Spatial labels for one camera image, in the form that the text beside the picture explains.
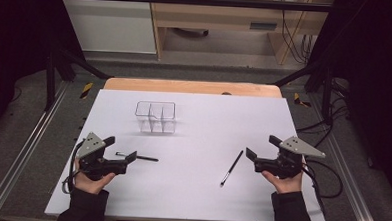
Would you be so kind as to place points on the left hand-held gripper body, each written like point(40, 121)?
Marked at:
point(90, 146)

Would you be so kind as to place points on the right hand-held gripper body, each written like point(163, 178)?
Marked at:
point(296, 146)

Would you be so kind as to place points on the black pen with pale tip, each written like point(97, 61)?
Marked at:
point(232, 167)

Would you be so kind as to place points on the clear plastic divided organizer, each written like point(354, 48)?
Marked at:
point(155, 117)

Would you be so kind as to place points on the person's left hand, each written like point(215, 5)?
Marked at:
point(89, 185)

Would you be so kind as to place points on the person's right hand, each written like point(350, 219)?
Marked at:
point(287, 185)

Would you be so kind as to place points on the black metal stand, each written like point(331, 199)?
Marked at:
point(326, 96)
point(50, 84)

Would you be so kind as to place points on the white board table cover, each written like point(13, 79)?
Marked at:
point(187, 190)

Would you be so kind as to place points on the wooden table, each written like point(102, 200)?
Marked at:
point(185, 86)

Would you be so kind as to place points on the dark curtain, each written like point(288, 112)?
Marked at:
point(378, 81)
point(16, 49)

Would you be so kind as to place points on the white cabinet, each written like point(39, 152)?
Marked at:
point(111, 26)

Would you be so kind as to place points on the light wooden desk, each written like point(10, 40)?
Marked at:
point(221, 16)

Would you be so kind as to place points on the aluminium floor rail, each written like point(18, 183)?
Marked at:
point(25, 149)
point(348, 170)

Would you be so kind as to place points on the black horizontal frame bar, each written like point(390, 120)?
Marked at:
point(189, 0)

